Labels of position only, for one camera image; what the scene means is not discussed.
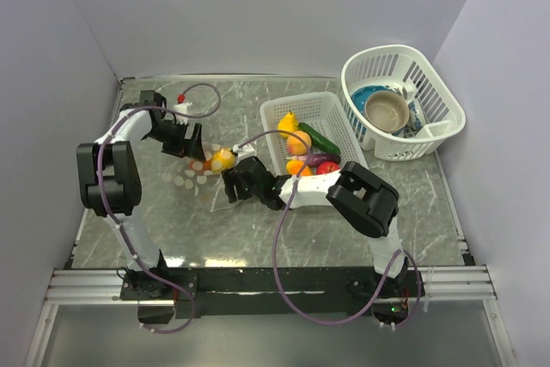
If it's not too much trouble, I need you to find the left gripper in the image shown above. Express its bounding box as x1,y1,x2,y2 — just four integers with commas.
146,119,205,163

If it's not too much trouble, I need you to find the yellow fake lemon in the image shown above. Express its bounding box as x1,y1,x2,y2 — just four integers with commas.
210,148,235,174

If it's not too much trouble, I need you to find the orange yellow fake mango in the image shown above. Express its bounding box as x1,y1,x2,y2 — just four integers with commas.
286,160,314,177

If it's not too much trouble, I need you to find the polka dot zip bag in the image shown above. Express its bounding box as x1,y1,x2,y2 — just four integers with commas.
160,143,242,212

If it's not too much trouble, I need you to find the orange fake peach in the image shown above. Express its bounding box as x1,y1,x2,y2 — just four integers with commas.
286,131,312,156

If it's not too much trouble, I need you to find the purple fake eggplant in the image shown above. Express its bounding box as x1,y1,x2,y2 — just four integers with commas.
292,153,341,168

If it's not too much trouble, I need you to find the yellow fake pear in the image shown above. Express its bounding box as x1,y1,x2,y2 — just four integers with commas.
278,111,298,139

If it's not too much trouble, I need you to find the red fake apple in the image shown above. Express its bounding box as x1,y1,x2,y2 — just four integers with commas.
316,162,340,175

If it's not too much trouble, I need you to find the green fake vegetable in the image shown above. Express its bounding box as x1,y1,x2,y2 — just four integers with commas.
298,122,341,155

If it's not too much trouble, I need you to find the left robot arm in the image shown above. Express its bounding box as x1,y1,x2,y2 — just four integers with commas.
76,90,205,300

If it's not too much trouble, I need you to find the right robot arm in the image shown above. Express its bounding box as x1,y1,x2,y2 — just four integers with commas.
222,156,408,297

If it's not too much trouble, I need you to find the flat white perforated basket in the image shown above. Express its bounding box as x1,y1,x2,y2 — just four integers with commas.
259,91,370,174

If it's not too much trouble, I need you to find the blue plate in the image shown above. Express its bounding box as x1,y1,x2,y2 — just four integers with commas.
351,85,388,118

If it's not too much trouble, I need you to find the beige bowl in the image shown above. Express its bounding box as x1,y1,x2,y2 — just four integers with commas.
365,90,410,136

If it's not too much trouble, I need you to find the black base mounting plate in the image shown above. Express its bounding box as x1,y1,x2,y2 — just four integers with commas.
119,266,426,326

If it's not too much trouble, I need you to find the white oval dish basket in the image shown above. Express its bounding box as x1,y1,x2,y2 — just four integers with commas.
339,45,466,162

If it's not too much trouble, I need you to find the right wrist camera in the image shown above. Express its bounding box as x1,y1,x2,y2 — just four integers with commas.
231,144,256,162

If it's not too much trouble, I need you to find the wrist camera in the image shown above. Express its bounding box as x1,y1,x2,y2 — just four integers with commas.
173,93,192,114
231,144,256,162

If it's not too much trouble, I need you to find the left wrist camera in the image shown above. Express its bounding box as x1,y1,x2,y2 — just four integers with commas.
173,93,192,114

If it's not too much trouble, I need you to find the aluminium frame rail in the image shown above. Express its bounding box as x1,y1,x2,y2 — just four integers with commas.
44,266,497,305

